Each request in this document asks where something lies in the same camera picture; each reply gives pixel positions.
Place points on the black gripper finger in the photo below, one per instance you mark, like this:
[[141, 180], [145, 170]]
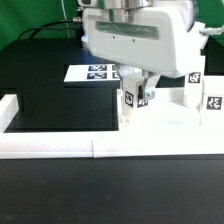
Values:
[[149, 85], [123, 71]]

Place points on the white square tabletop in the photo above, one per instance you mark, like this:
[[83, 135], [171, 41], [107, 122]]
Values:
[[165, 110]]

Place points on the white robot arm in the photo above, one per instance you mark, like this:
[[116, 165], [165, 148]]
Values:
[[160, 37]]

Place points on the white marker board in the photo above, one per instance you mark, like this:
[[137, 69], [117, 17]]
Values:
[[91, 72]]

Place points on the white U-shaped obstacle fence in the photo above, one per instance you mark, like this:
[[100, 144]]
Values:
[[195, 140]]

